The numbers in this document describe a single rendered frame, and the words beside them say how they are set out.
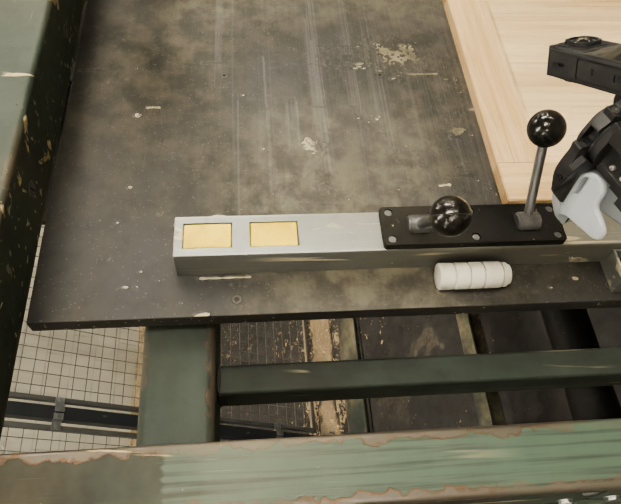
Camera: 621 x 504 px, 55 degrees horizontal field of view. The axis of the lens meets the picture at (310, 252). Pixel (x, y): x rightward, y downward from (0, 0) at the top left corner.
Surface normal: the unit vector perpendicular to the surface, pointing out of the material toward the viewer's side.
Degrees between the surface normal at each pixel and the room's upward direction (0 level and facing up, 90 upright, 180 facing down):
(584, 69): 35
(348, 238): 57
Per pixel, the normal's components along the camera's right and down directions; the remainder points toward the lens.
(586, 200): -0.91, 0.35
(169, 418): 0.06, -0.52
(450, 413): -0.80, -0.25
